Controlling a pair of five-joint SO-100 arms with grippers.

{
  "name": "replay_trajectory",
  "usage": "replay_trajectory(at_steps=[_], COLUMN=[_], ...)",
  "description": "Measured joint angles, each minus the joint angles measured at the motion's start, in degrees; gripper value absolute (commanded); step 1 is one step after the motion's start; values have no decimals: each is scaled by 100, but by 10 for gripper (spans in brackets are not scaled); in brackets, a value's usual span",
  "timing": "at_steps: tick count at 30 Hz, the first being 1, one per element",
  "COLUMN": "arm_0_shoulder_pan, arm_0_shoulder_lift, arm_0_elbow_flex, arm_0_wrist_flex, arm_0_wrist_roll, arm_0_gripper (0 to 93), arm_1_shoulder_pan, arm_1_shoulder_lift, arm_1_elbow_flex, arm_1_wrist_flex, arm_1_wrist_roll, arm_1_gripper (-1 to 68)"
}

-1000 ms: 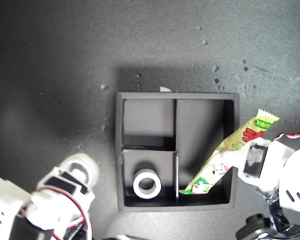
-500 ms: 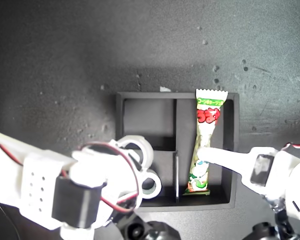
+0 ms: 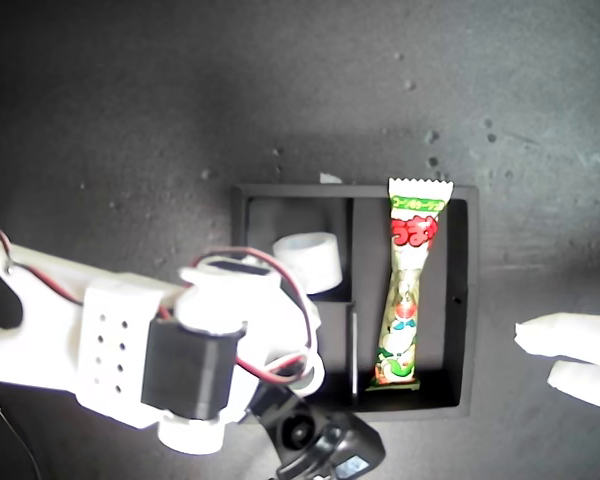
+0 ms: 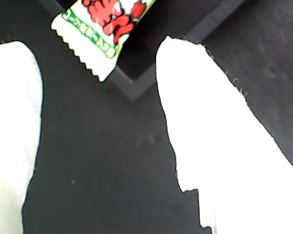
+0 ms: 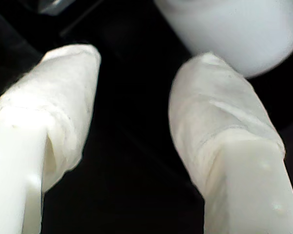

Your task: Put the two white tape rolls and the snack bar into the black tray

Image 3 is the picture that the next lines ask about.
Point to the black tray with wells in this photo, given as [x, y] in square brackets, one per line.
[435, 260]

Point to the small white scrap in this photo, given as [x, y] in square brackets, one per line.
[330, 178]

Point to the snack bar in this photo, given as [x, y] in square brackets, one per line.
[405, 310]

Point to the white tape roll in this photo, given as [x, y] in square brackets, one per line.
[318, 376]
[310, 260]

